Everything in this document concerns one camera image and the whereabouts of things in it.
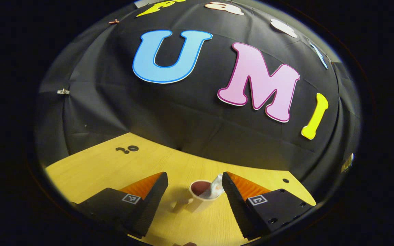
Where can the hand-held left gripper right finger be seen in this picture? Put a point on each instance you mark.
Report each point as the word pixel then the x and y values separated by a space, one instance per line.
pixel 234 205

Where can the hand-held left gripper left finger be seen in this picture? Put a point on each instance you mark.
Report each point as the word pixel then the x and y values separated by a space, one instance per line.
pixel 154 201

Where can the white toothpaste tube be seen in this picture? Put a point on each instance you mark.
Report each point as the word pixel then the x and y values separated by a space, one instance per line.
pixel 214 189

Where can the wooden desktop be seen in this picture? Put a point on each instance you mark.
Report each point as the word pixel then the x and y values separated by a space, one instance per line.
pixel 97 171

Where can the black backdrop cloth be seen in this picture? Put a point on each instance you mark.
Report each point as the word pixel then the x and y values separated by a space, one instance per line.
pixel 183 112

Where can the silver metal clip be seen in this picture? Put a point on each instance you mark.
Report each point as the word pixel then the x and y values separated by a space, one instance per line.
pixel 63 91

